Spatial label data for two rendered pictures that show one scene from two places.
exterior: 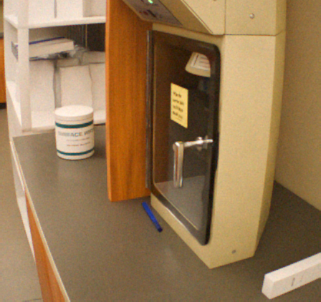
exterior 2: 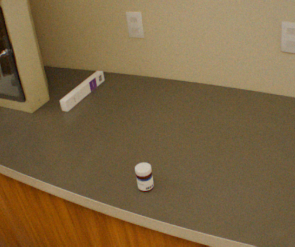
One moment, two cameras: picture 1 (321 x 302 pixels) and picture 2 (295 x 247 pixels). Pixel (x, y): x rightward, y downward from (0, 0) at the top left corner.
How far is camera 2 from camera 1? 0.54 m
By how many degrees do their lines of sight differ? 33
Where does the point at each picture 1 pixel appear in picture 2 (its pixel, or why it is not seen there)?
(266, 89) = (26, 16)
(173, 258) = (12, 117)
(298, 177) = (54, 58)
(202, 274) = (30, 116)
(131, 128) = not seen: outside the picture
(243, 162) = (26, 54)
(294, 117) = (42, 27)
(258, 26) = not seen: outside the picture
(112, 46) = not seen: outside the picture
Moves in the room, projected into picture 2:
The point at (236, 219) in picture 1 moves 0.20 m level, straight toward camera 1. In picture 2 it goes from (33, 82) to (44, 102)
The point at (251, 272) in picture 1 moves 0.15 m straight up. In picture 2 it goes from (52, 106) to (43, 72)
